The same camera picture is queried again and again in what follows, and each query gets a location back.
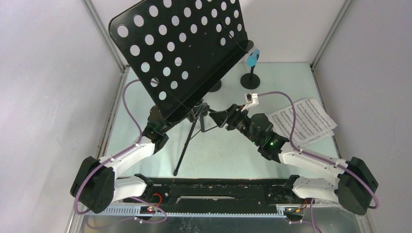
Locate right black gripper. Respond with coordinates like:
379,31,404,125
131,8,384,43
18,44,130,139
209,103,261,146

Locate black music stand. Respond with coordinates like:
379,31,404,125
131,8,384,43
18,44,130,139
108,0,254,177

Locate sheet music page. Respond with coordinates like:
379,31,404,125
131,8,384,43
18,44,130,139
267,99,336,138
292,121,337,146

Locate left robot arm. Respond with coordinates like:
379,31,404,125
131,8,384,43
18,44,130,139
70,106,169,215

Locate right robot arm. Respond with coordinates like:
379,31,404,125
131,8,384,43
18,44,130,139
209,104,378,216

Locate right black microphone stand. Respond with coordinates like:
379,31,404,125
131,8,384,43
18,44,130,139
240,66,260,90

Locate blue toy microphone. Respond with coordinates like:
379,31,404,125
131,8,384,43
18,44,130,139
246,49,260,67

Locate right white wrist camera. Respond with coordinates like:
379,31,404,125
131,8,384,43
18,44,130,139
241,93,259,112

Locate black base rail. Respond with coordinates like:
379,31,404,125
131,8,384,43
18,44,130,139
139,177,310,216

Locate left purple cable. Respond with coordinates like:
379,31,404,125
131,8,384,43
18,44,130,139
73,79,168,224

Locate aluminium frame rail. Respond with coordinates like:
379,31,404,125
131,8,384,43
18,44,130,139
69,183,368,233

